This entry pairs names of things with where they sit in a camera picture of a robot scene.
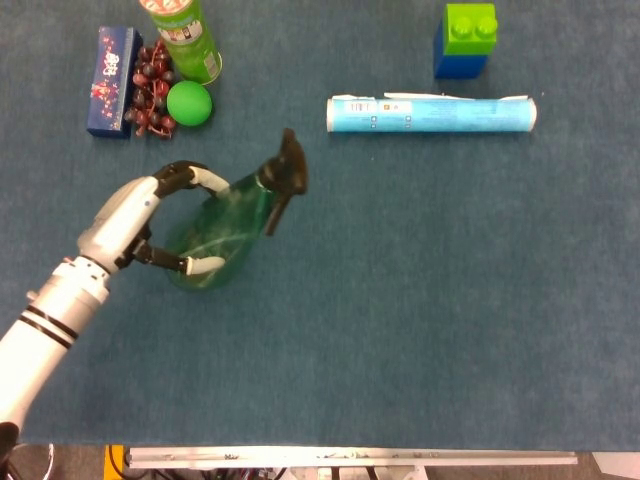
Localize green toy brick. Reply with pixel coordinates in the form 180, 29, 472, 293
443, 3, 499, 57

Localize red grape bunch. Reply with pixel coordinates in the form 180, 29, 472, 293
123, 38, 179, 140

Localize aluminium table rail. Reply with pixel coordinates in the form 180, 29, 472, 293
124, 446, 579, 470

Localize green ball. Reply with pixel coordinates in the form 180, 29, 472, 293
165, 80, 214, 127

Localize blue felt table cloth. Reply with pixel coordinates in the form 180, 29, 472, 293
0, 0, 640, 454

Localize light blue rolled tube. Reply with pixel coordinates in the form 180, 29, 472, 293
326, 91, 539, 134

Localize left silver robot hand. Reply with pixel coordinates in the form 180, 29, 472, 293
75, 159, 234, 279

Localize green cylindrical can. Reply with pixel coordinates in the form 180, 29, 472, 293
138, 0, 224, 86

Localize green transparent spray bottle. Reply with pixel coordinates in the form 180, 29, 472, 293
163, 127, 310, 292

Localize white panel corner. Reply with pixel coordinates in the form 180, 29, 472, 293
592, 452, 640, 480

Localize yellow frame part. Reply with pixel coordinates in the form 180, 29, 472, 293
103, 443, 126, 480

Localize blue toy brick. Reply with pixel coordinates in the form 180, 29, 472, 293
433, 19, 489, 80

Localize dark blue printed box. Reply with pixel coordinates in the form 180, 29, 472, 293
85, 25, 144, 140

